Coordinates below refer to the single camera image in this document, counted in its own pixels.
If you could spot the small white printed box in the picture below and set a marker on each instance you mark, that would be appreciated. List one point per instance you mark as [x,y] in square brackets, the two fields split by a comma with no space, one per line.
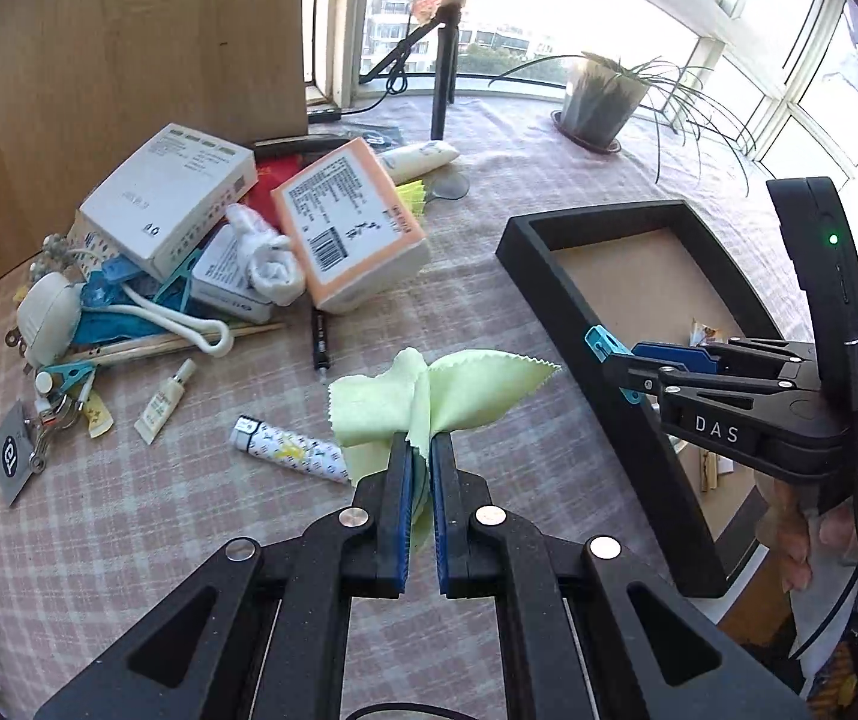
[230,277]

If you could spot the green cleaning cloth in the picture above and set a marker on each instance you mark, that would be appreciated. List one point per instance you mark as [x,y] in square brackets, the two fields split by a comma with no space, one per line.
[466,390]

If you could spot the white round device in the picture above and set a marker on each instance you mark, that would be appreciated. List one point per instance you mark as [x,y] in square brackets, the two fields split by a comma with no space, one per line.
[46,315]

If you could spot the metal spring clip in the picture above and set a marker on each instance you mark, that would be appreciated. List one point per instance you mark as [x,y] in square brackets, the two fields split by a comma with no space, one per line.
[54,427]

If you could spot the plant pot saucer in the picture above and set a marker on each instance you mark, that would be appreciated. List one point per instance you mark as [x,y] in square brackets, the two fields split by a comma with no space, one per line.
[609,146]

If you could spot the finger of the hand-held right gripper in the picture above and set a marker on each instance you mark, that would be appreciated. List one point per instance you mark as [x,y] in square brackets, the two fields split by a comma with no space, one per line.
[669,384]
[676,358]

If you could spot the light plywood board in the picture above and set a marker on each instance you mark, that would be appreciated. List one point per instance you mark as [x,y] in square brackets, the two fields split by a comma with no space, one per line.
[99,52]

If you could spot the orange tissue pack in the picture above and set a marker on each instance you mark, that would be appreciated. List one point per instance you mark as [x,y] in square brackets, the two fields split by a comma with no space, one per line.
[354,232]

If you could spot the red booklet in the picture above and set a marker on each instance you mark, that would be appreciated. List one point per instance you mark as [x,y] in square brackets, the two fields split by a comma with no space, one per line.
[275,180]

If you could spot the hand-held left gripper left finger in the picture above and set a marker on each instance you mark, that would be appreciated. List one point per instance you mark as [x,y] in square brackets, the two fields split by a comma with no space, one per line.
[399,510]

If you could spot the grey blister pack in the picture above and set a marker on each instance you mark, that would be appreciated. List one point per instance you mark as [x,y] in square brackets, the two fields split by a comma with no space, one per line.
[61,251]

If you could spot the patterned lighter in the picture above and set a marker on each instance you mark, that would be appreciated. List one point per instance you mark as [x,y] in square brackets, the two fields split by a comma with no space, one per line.
[290,450]

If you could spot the crumpled white tissue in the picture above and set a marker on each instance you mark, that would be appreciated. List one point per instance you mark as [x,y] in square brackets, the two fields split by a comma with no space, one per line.
[271,262]

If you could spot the black pen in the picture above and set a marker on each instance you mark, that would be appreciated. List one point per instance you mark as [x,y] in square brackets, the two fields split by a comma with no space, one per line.
[320,337]

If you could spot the white cardboard box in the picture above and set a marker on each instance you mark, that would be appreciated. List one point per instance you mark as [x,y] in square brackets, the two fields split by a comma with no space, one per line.
[166,195]

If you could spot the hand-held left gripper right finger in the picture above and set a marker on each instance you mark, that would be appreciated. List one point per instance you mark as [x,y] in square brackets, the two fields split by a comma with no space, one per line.
[442,510]

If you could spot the small white cylinder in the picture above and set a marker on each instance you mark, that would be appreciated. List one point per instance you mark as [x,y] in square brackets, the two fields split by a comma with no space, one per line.
[44,381]

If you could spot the black tray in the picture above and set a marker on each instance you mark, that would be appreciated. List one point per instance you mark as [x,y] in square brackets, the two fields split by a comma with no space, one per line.
[549,292]

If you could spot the person's right hand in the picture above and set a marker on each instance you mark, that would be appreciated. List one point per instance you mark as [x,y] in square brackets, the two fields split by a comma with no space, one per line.
[804,540]

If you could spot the potted plant grey pot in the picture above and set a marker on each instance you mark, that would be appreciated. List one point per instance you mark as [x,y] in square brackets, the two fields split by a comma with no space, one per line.
[601,101]

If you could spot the clear plastic disc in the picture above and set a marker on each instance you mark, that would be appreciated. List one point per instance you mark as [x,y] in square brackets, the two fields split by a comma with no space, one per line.
[448,186]

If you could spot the small cream tube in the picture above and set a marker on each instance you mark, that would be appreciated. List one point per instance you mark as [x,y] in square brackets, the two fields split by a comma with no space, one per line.
[163,405]

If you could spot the blue plastic packaging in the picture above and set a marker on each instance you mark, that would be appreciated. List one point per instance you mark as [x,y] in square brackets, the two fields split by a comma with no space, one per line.
[121,322]

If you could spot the chopsticks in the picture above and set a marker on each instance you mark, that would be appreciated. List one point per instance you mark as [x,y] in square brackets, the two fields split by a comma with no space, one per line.
[174,345]

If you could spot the grey sachet round logo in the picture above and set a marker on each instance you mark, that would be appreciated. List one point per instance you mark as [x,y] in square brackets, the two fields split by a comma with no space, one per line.
[373,133]
[16,457]

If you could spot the teal clothespin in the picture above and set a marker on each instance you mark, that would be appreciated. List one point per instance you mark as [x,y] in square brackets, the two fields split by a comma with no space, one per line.
[178,285]
[609,349]
[69,375]

